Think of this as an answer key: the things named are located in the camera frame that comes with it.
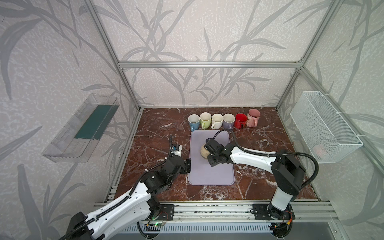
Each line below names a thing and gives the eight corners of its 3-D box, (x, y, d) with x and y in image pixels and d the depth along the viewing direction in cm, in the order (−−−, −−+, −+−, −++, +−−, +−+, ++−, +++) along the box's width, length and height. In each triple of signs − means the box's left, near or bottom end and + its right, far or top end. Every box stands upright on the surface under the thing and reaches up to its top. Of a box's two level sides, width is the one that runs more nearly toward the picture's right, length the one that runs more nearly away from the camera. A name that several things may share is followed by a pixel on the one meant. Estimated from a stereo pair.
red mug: (230, 125, 112) (232, 118, 105) (237, 118, 116) (239, 111, 110) (240, 131, 108) (242, 125, 102) (246, 124, 113) (249, 117, 107)
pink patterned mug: (243, 129, 110) (247, 119, 101) (246, 118, 117) (250, 107, 108) (254, 132, 108) (259, 122, 99) (256, 121, 115) (261, 110, 106)
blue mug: (188, 135, 105) (187, 126, 98) (189, 123, 113) (188, 114, 105) (199, 135, 105) (199, 126, 98) (199, 123, 113) (199, 114, 105)
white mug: (211, 133, 107) (212, 124, 99) (211, 122, 114) (211, 113, 106) (222, 133, 107) (224, 124, 99) (221, 122, 114) (223, 113, 106)
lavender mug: (223, 132, 107) (224, 125, 101) (221, 120, 114) (222, 113, 108) (234, 132, 107) (236, 125, 101) (232, 120, 114) (234, 113, 108)
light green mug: (200, 133, 107) (200, 124, 99) (200, 120, 114) (200, 112, 107) (211, 133, 107) (211, 124, 99) (210, 120, 114) (211, 112, 107)
